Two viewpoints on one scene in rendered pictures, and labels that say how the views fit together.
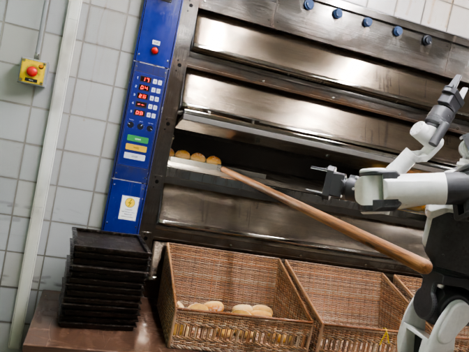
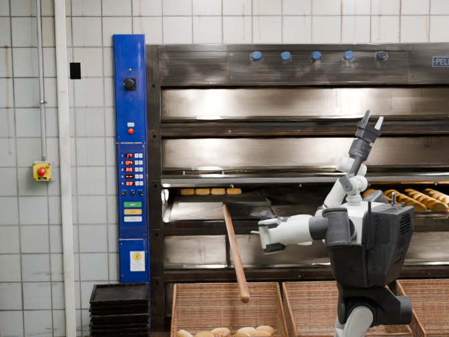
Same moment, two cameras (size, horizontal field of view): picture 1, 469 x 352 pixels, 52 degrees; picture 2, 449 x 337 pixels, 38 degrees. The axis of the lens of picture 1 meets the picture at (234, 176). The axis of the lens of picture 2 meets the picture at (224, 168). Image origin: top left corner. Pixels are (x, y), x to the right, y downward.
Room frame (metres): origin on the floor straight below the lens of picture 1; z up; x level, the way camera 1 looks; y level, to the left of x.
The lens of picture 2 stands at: (-1.07, -0.83, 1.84)
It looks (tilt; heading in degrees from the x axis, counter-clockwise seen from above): 6 degrees down; 14
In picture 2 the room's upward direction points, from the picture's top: straight up
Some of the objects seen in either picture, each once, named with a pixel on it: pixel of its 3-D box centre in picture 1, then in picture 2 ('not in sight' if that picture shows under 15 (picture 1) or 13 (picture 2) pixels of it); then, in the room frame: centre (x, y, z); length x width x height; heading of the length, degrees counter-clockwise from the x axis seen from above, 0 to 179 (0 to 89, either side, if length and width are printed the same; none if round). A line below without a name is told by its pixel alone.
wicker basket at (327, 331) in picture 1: (353, 310); (343, 320); (2.14, -0.64, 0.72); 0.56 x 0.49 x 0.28; 107
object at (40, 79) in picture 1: (33, 72); (43, 170); (1.95, 0.87, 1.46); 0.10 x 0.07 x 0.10; 106
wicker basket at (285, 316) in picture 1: (231, 296); (228, 322); (1.99, -0.09, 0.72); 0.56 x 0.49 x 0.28; 105
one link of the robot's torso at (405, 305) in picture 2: (460, 298); (374, 303); (1.55, -0.80, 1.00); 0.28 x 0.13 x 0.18; 105
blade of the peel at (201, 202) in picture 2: (212, 164); (223, 199); (2.84, 0.14, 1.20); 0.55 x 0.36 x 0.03; 106
